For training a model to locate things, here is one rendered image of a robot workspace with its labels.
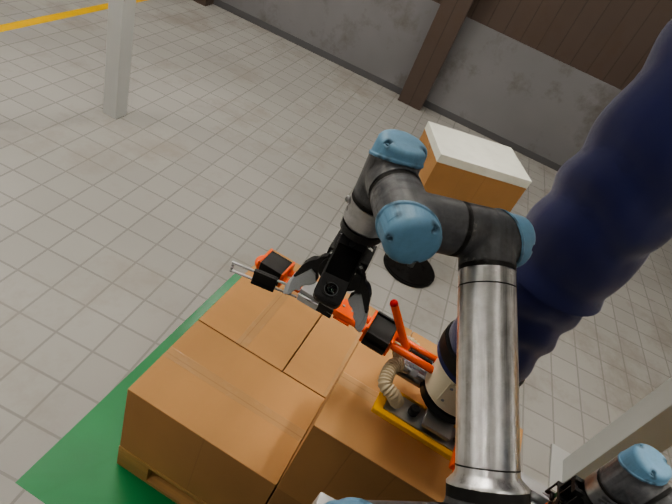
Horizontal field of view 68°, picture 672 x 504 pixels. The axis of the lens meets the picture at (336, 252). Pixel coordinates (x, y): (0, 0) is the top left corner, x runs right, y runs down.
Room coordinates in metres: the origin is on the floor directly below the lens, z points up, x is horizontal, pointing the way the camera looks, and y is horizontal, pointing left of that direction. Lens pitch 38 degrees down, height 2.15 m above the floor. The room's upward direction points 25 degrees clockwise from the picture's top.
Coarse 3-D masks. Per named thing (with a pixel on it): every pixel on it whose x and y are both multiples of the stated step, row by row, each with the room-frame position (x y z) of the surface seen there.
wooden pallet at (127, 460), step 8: (120, 448) 0.90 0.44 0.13; (120, 456) 0.90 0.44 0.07; (128, 456) 0.90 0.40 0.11; (120, 464) 0.90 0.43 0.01; (128, 464) 0.90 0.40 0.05; (136, 464) 0.89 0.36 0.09; (144, 464) 0.89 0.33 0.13; (136, 472) 0.89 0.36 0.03; (144, 472) 0.88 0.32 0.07; (152, 472) 0.92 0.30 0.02; (144, 480) 0.88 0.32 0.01; (152, 480) 0.89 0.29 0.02; (160, 480) 0.90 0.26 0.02; (168, 480) 0.87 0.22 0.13; (160, 488) 0.88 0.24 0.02; (168, 488) 0.89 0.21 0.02; (176, 488) 0.90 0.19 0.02; (168, 496) 0.87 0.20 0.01; (176, 496) 0.87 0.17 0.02; (184, 496) 0.89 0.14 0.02; (192, 496) 0.85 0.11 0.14
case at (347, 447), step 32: (352, 352) 1.19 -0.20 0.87; (352, 384) 1.00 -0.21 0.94; (320, 416) 0.85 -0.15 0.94; (352, 416) 0.89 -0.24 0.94; (320, 448) 0.80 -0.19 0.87; (352, 448) 0.80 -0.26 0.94; (384, 448) 0.84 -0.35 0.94; (416, 448) 0.88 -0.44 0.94; (288, 480) 0.81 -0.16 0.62; (320, 480) 0.80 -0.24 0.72; (352, 480) 0.79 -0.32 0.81; (384, 480) 0.78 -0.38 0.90; (416, 480) 0.79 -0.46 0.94
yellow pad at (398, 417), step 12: (384, 396) 0.90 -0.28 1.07; (372, 408) 0.85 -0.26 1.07; (384, 408) 0.86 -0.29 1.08; (408, 408) 0.89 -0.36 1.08; (420, 408) 0.91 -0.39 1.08; (396, 420) 0.84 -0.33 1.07; (408, 420) 0.85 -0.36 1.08; (420, 420) 0.87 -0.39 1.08; (408, 432) 0.83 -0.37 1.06; (420, 432) 0.84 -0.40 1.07; (432, 444) 0.82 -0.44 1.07; (444, 444) 0.83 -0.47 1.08; (444, 456) 0.81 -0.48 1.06
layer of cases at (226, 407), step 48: (240, 288) 1.55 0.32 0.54; (192, 336) 1.21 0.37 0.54; (240, 336) 1.31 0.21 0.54; (288, 336) 1.42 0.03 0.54; (336, 336) 1.53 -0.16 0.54; (144, 384) 0.95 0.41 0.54; (192, 384) 1.02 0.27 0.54; (240, 384) 1.11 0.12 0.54; (288, 384) 1.20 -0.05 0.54; (144, 432) 0.89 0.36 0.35; (192, 432) 0.87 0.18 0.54; (240, 432) 0.93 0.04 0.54; (288, 432) 1.01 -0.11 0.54; (192, 480) 0.86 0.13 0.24; (240, 480) 0.83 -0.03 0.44
